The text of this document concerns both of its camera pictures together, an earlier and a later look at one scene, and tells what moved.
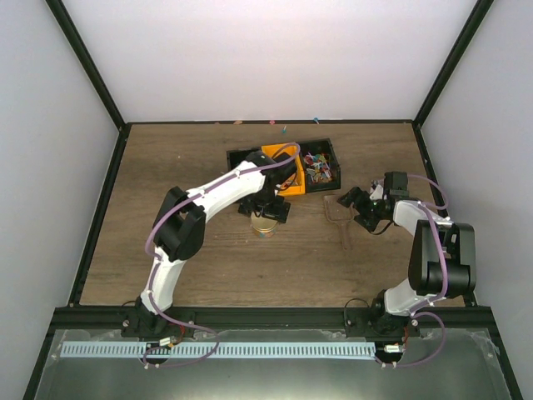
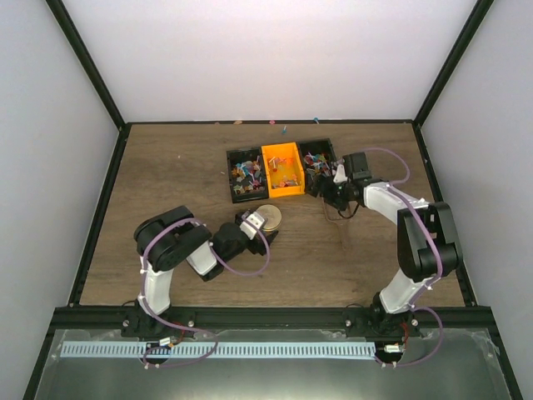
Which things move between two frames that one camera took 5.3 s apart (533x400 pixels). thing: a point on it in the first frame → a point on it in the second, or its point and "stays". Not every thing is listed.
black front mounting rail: x=267 y=319 stays
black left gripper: x=272 y=212 → x=256 y=247
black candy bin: x=321 y=166 stays
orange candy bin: x=297 y=187 stays
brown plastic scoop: x=339 y=212 stays
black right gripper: x=352 y=196 → x=326 y=192
